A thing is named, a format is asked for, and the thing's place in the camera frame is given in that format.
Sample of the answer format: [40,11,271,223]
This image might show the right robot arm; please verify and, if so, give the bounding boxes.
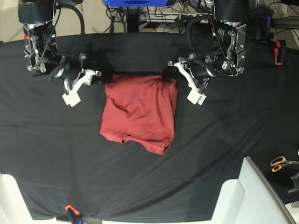
[18,0,109,107]

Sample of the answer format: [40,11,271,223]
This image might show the blue clamp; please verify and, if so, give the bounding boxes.
[261,16,271,42]
[64,204,87,224]

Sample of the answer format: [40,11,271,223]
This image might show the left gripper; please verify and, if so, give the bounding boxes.
[161,21,247,105]

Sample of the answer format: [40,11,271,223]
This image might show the blue clamp at right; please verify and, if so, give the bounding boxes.
[261,16,271,42]

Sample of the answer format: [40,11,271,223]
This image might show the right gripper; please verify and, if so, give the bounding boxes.
[23,22,112,107]

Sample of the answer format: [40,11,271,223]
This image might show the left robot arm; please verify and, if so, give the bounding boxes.
[162,0,249,105]

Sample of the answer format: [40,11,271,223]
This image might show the blue clamp at bottom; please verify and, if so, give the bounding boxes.
[64,204,87,224]

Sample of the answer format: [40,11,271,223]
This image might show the black stand post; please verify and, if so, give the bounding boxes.
[125,7,142,33]

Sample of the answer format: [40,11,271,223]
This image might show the black table cloth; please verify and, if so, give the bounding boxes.
[0,40,299,223]

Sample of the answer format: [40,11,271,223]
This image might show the blue plastic box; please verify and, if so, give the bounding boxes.
[103,0,168,7]

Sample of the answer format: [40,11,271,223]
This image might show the white power strip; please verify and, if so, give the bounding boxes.
[139,12,206,23]

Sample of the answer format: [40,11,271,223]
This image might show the red and black clamp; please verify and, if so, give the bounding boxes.
[274,40,286,65]

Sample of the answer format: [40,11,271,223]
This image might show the yellow-handled scissors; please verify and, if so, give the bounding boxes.
[270,156,299,172]

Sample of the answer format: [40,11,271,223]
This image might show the white table frame right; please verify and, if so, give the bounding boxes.
[211,156,295,224]

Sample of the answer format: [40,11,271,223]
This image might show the red long-sleeve shirt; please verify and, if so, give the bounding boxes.
[99,74,178,155]

